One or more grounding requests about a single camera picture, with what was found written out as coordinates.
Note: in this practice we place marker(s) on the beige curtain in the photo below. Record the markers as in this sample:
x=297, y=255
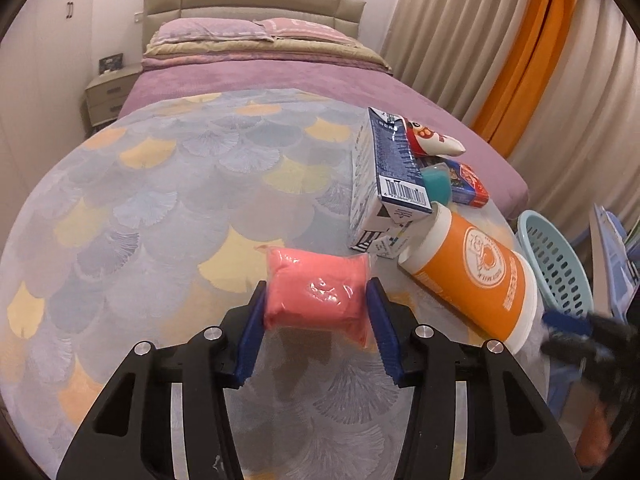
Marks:
x=450, y=35
x=595, y=125

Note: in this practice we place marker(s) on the small red blue box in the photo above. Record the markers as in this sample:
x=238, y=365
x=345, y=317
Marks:
x=470, y=185

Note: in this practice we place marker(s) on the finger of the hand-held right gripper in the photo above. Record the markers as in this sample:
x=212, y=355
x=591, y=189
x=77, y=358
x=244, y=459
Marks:
x=567, y=321
x=570, y=349

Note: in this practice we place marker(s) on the blue white milk carton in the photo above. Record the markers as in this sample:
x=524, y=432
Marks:
x=367, y=195
x=397, y=160

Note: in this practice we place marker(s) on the beige folded quilt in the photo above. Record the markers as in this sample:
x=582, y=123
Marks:
x=280, y=50

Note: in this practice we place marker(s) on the beige upholstered headboard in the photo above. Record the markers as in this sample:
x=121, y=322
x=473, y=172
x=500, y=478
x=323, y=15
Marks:
x=250, y=0

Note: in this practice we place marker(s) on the pink plastic packet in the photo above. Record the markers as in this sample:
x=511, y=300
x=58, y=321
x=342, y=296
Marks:
x=315, y=290

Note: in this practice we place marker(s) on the person's right forearm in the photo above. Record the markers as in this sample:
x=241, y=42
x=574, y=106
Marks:
x=597, y=430

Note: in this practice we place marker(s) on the teal sponge block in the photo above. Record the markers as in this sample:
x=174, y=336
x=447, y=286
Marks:
x=435, y=182

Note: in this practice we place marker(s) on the pink pillow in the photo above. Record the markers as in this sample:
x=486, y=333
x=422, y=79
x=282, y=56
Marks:
x=305, y=29

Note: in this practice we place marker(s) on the white wardrobe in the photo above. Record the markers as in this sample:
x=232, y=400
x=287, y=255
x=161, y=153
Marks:
x=40, y=85

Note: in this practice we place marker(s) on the grey nightstand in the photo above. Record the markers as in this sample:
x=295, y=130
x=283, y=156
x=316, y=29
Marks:
x=107, y=97

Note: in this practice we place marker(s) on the orange white canister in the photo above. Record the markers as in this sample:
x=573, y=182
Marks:
x=475, y=270

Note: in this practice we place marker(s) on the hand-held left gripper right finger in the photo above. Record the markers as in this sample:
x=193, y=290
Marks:
x=384, y=332

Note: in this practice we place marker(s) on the teal plastic basket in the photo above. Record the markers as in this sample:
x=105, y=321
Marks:
x=560, y=265

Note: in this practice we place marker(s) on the purple pillow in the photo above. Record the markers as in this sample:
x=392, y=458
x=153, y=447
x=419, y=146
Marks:
x=210, y=31

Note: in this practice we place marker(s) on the bed with purple cover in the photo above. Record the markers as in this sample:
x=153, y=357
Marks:
x=280, y=72

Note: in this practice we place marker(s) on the orange curtain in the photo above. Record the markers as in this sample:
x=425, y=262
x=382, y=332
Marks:
x=525, y=75

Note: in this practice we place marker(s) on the small dark picture frame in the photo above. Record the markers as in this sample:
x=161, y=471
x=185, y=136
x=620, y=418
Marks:
x=110, y=63

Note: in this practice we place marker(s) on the red white snack pouch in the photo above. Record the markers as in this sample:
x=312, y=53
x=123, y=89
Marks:
x=432, y=137

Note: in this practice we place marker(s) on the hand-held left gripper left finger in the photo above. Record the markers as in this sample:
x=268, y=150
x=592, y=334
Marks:
x=250, y=332

